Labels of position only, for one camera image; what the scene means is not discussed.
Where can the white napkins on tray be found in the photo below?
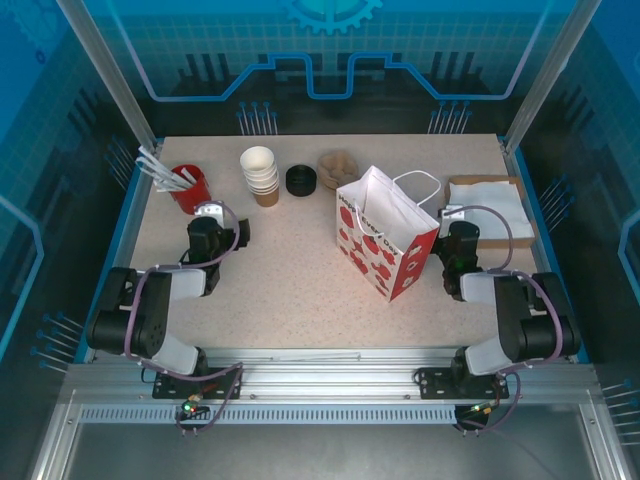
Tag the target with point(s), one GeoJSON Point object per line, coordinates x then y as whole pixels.
{"type": "Point", "coordinates": [505, 243]}

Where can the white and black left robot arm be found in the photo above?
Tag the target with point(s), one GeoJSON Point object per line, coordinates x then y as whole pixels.
{"type": "Point", "coordinates": [150, 310]}

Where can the white paper napkin stack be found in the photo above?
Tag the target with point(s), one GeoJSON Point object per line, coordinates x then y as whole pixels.
{"type": "Point", "coordinates": [520, 210]}

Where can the black cup lid stack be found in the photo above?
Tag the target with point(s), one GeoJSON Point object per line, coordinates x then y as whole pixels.
{"type": "Point", "coordinates": [301, 180]}

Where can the stacked paper cup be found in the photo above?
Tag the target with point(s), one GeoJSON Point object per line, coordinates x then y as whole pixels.
{"type": "Point", "coordinates": [265, 186]}
{"type": "Point", "coordinates": [266, 199]}
{"type": "Point", "coordinates": [262, 175]}
{"type": "Point", "coordinates": [256, 159]}
{"type": "Point", "coordinates": [264, 180]}

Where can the small circuit board with LEDs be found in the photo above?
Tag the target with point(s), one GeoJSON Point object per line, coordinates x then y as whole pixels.
{"type": "Point", "coordinates": [480, 409]}
{"type": "Point", "coordinates": [189, 407]}

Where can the brown pulp cup carrier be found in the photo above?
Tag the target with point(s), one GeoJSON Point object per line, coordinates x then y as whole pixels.
{"type": "Point", "coordinates": [337, 170]}

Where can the aluminium frame beam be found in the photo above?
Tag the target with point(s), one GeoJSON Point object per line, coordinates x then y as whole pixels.
{"type": "Point", "coordinates": [325, 375]}

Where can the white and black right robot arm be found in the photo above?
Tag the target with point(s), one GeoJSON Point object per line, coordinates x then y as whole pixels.
{"type": "Point", "coordinates": [530, 320]}

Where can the white paper bag red print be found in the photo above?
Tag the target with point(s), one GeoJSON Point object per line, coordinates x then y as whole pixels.
{"type": "Point", "coordinates": [370, 250]}

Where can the aluminium frame post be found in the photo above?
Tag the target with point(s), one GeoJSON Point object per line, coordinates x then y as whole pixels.
{"type": "Point", "coordinates": [112, 75]}
{"type": "Point", "coordinates": [545, 75]}

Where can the red straw holder cup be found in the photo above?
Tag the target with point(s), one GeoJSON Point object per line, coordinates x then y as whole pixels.
{"type": "Point", "coordinates": [185, 200]}

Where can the white wrapped paper straw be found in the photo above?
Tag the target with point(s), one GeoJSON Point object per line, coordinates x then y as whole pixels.
{"type": "Point", "coordinates": [159, 164]}
{"type": "Point", "coordinates": [188, 175]}
{"type": "Point", "coordinates": [170, 187]}
{"type": "Point", "coordinates": [161, 177]}
{"type": "Point", "coordinates": [157, 171]}

